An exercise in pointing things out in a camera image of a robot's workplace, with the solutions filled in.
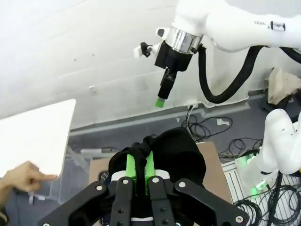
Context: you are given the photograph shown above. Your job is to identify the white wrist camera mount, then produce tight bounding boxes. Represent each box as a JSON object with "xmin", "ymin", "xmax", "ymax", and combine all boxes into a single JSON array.
[{"xmin": 133, "ymin": 27, "xmax": 170, "ymax": 58}]

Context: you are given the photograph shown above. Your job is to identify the brown crumpled cardboard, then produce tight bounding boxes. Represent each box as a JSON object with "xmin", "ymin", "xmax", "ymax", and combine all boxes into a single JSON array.
[{"xmin": 267, "ymin": 67, "xmax": 301, "ymax": 105}]

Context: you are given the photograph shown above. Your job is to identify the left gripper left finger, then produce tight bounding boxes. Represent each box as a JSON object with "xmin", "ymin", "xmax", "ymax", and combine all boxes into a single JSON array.
[{"xmin": 37, "ymin": 153, "xmax": 137, "ymax": 226}]

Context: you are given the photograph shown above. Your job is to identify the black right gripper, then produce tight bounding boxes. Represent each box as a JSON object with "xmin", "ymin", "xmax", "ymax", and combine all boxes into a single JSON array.
[{"xmin": 154, "ymin": 41, "xmax": 196, "ymax": 108}]

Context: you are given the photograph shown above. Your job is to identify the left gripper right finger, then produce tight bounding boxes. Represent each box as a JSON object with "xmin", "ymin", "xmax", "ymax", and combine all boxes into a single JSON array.
[{"xmin": 143, "ymin": 150, "xmax": 249, "ymax": 226}]

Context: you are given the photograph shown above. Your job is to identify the white slotted mounting plate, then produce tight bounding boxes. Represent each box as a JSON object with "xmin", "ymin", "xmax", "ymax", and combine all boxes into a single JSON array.
[{"xmin": 221, "ymin": 160, "xmax": 301, "ymax": 226}]

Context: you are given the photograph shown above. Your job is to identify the large clear plastic bin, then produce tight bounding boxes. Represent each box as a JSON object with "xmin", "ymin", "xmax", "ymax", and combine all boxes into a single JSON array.
[{"xmin": 30, "ymin": 145, "xmax": 95, "ymax": 205}]

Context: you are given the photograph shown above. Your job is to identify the white power strip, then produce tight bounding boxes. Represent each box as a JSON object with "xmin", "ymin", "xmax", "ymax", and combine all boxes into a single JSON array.
[{"xmin": 81, "ymin": 148, "xmax": 103, "ymax": 155}]

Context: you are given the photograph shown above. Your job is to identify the grey wall base channel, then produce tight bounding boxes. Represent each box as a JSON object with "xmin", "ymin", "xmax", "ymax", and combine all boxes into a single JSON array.
[{"xmin": 69, "ymin": 93, "xmax": 251, "ymax": 138}]

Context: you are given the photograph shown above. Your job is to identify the person's right hand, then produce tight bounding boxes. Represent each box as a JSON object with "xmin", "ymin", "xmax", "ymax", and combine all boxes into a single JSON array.
[{"xmin": 0, "ymin": 161, "xmax": 58, "ymax": 198}]

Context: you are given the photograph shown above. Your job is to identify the black garment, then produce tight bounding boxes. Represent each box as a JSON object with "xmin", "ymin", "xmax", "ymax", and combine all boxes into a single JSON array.
[{"xmin": 101, "ymin": 127, "xmax": 207, "ymax": 226}]

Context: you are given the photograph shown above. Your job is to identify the white table top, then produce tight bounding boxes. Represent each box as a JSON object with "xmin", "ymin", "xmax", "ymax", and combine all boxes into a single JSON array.
[{"xmin": 0, "ymin": 98, "xmax": 77, "ymax": 181}]

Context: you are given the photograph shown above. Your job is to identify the black coiled cable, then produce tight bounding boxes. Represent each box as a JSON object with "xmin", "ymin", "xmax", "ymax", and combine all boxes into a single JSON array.
[{"xmin": 235, "ymin": 186, "xmax": 301, "ymax": 226}]

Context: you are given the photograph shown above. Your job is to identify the black corrugated cable conduit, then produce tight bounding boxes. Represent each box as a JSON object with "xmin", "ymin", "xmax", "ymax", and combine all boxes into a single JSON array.
[{"xmin": 198, "ymin": 43, "xmax": 301, "ymax": 104}]

